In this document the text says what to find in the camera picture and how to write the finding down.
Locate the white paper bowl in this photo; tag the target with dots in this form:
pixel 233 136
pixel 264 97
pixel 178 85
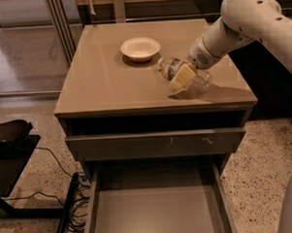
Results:
pixel 140 49

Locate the metal rail frame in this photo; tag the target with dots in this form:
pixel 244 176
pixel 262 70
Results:
pixel 109 11

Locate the black side stand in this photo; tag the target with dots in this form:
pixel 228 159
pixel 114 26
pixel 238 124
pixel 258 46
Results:
pixel 16 147

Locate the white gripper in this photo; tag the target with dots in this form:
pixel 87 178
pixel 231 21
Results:
pixel 200 55

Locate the clear plastic water bottle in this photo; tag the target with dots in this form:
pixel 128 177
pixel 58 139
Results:
pixel 198 85

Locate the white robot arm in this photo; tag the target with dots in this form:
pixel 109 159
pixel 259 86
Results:
pixel 242 22

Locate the black power strip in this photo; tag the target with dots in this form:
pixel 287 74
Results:
pixel 78 180

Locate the brown drawer cabinet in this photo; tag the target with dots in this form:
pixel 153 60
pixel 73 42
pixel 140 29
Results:
pixel 106 94

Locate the open middle drawer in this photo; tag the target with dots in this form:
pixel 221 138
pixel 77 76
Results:
pixel 186 199

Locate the top drawer front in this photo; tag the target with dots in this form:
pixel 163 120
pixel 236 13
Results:
pixel 154 145

